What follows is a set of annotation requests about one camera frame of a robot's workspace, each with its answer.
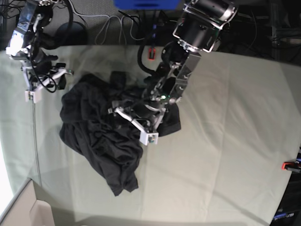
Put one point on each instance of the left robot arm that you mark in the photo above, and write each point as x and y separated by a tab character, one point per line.
197	30

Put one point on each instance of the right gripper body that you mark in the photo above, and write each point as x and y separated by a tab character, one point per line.
35	65

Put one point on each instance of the blue box top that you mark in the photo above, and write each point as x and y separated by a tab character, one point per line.
146	4

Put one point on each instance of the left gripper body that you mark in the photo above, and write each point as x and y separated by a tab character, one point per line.
154	108

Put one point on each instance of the beige box corner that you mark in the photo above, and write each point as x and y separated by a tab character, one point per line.
26	210

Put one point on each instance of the light green table cloth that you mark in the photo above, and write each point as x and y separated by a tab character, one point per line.
241	120

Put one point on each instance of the dark grey t-shirt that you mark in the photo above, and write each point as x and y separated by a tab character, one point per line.
109	142

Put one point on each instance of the red black clamp right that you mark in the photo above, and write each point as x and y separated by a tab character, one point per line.
294	167

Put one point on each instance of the red black clamp top centre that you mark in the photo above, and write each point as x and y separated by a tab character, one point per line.
151	53

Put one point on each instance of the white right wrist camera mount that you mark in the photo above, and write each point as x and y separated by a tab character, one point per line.
46	82

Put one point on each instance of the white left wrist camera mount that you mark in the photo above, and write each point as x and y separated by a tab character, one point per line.
148	127

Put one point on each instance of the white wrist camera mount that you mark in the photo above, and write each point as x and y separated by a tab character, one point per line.
148	127
46	82

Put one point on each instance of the round black base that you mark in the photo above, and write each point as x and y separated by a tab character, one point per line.
77	35

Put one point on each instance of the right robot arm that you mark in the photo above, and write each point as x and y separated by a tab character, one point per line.
28	43

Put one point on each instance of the red black clamp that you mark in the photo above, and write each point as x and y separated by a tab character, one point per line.
294	167
151	53

